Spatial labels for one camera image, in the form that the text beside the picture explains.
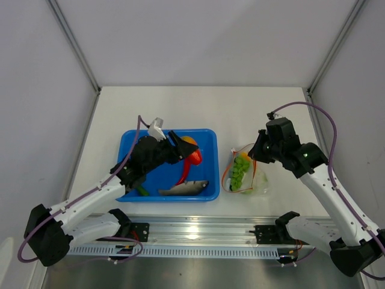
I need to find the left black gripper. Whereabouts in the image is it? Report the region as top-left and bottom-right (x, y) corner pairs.
(144, 131), (198, 174)

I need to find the red chili pepper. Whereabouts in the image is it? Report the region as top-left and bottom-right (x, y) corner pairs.
(175, 160), (191, 185)

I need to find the red orange mango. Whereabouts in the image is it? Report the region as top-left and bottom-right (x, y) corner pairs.
(182, 136), (203, 166)

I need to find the yellow orange mango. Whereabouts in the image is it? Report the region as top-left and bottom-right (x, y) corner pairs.
(241, 152), (250, 160)

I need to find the white cauliflower with leaves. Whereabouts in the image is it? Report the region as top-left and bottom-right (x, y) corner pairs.
(242, 169), (270, 195)

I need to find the green grape bunch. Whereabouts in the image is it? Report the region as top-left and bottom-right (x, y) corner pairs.
(230, 155), (251, 191)

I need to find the grey toy fish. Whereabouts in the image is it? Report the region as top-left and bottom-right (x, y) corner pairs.
(158, 180), (209, 196)

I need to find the clear zip top bag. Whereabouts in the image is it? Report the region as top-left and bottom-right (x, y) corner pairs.
(221, 143), (270, 195)

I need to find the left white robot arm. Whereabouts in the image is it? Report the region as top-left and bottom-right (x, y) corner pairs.
(23, 131), (199, 267)

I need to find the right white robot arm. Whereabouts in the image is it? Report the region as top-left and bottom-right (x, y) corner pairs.
(248, 117), (384, 277)

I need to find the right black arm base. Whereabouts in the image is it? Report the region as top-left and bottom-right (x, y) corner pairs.
(249, 225), (300, 245)

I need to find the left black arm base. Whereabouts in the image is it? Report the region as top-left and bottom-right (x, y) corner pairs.
(129, 223), (150, 243)

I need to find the blue plastic bin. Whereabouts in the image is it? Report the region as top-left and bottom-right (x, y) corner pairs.
(117, 129), (220, 203)

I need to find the small green chili pepper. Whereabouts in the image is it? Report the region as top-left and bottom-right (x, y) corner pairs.
(137, 186), (150, 197)

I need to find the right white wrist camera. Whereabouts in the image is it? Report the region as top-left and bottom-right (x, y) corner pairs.
(266, 112), (277, 120)

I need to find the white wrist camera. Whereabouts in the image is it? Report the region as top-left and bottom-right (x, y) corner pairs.
(147, 117), (166, 141)
(266, 112), (277, 120)

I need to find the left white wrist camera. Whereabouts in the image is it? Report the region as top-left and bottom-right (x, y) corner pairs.
(147, 117), (166, 141)

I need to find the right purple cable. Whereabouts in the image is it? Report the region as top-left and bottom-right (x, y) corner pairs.
(270, 101), (385, 281)

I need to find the purple cable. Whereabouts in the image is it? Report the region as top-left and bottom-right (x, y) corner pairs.
(270, 101), (385, 281)
(16, 115), (151, 266)

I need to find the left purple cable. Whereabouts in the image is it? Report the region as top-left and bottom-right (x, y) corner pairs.
(16, 115), (151, 266)

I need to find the aluminium mounting rail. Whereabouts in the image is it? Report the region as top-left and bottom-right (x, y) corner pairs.
(67, 215), (340, 247)

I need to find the white slotted cable duct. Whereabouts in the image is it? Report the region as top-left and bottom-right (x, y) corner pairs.
(68, 244), (281, 259)

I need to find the left aluminium frame post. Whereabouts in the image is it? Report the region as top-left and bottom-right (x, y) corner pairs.
(46, 0), (101, 95)

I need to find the aluminium frame post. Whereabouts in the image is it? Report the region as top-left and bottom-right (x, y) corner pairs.
(46, 0), (101, 95)
(307, 0), (369, 98)

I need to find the right aluminium frame post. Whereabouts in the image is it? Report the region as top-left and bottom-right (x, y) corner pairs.
(307, 0), (369, 98)

